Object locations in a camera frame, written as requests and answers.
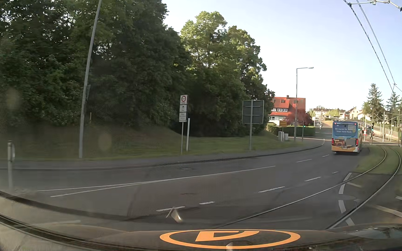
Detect blue and yellow bus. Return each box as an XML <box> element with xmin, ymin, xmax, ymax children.
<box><xmin>331</xmin><ymin>121</ymin><xmax>363</xmax><ymax>154</ymax></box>

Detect overhead wires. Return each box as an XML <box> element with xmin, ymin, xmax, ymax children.
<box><xmin>342</xmin><ymin>0</ymin><xmax>402</xmax><ymax>102</ymax></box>

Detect road sign on post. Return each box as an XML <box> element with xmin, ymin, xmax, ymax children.
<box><xmin>179</xmin><ymin>94</ymin><xmax>189</xmax><ymax>155</ymax></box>

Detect grass bank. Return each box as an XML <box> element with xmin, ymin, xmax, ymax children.
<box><xmin>0</xmin><ymin>122</ymin><xmax>304</xmax><ymax>161</ymax></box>

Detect grass strip by tram track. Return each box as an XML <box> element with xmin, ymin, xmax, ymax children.
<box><xmin>353</xmin><ymin>145</ymin><xmax>402</xmax><ymax>196</ymax></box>

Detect car's own bonnet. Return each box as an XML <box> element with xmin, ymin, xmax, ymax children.
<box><xmin>0</xmin><ymin>208</ymin><xmax>402</xmax><ymax>251</ymax></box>

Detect red roofed house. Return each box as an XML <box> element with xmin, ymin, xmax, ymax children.
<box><xmin>268</xmin><ymin>95</ymin><xmax>307</xmax><ymax>126</ymax></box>

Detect slim lamp post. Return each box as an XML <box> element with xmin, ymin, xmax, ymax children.
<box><xmin>294</xmin><ymin>67</ymin><xmax>315</xmax><ymax>142</ymax></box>

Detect tall grey lamp post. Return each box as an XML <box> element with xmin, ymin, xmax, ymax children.
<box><xmin>78</xmin><ymin>0</ymin><xmax>103</xmax><ymax>159</ymax></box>

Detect road markings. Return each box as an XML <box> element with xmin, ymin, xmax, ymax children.
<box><xmin>37</xmin><ymin>139</ymin><xmax>402</xmax><ymax>226</ymax></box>

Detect red leaved tree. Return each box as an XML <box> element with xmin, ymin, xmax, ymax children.
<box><xmin>285</xmin><ymin>109</ymin><xmax>313</xmax><ymax>127</ymax></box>

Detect tram track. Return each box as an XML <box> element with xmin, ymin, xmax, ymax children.
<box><xmin>218</xmin><ymin>146</ymin><xmax>402</xmax><ymax>230</ymax></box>

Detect large road sign back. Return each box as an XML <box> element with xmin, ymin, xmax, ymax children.
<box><xmin>241</xmin><ymin>99</ymin><xmax>265</xmax><ymax>151</ymax></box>

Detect grey pavement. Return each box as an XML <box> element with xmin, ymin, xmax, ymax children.
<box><xmin>0</xmin><ymin>139</ymin><xmax>324</xmax><ymax>171</ymax></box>

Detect wood of green trees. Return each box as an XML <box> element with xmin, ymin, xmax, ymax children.
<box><xmin>0</xmin><ymin>0</ymin><xmax>275</xmax><ymax>137</ymax></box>

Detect short grey post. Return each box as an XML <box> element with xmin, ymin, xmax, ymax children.
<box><xmin>7</xmin><ymin>140</ymin><xmax>16</xmax><ymax>192</ymax></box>

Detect trimmed green hedge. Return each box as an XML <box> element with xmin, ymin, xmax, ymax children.
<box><xmin>266</xmin><ymin>124</ymin><xmax>316</xmax><ymax>137</ymax></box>

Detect grey asphalt road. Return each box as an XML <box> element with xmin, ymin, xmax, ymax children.
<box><xmin>0</xmin><ymin>126</ymin><xmax>402</xmax><ymax>231</ymax></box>

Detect conifer tree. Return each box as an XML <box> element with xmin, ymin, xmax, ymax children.
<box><xmin>363</xmin><ymin>83</ymin><xmax>385</xmax><ymax>121</ymax></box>

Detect row of distant houses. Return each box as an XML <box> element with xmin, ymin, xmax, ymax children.
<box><xmin>309</xmin><ymin>106</ymin><xmax>365</xmax><ymax>121</ymax></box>

